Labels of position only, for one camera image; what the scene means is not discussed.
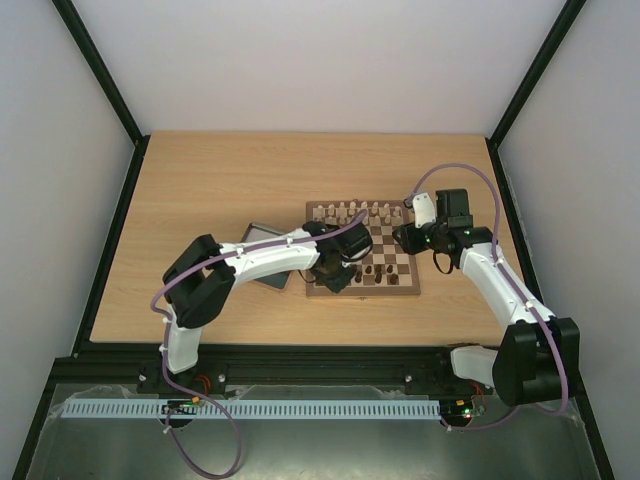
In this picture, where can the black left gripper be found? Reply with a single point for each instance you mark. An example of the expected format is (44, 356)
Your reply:
(337, 285)

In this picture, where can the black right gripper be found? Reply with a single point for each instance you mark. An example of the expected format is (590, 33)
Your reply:
(407, 239)

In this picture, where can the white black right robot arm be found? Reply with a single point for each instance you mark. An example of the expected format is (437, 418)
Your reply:
(537, 360)

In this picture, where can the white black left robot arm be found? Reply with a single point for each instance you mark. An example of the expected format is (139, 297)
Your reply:
(198, 284)

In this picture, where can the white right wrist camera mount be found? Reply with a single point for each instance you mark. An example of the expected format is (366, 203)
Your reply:
(422, 207)

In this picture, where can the black aluminium frame rail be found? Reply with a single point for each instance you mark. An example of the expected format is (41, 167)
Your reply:
(412, 370)

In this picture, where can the light blue slotted cable duct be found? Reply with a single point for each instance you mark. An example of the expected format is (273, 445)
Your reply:
(254, 409)

